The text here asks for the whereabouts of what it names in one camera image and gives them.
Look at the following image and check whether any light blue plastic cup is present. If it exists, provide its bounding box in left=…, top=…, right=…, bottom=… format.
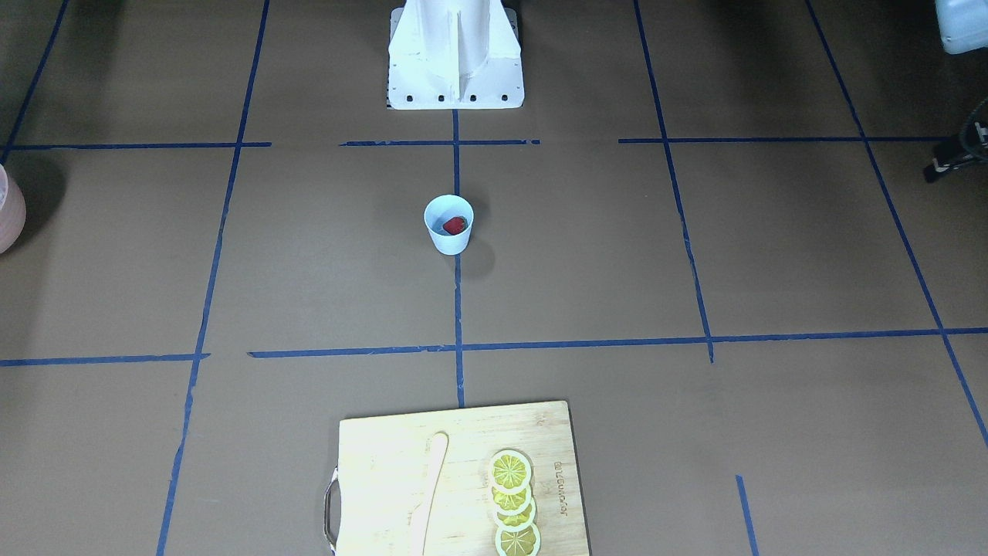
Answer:
left=423, top=195, right=474, bottom=256

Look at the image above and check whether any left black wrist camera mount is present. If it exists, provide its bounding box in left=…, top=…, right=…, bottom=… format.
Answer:
left=923, top=98, right=987, bottom=184

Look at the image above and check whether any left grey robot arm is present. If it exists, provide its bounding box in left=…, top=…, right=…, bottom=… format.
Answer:
left=935, top=0, right=987, bottom=54

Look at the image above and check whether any bamboo cutting board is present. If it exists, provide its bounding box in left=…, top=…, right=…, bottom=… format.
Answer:
left=324, top=401, right=590, bottom=555

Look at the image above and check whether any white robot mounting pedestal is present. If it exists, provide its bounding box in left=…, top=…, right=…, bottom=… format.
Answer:
left=386, top=1, right=525, bottom=110

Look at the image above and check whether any pink bowl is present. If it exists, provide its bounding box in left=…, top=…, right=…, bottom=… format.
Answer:
left=1, top=165, right=27, bottom=254

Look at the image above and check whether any red strawberry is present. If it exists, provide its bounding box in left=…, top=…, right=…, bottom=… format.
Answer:
left=442, top=217, right=469, bottom=236

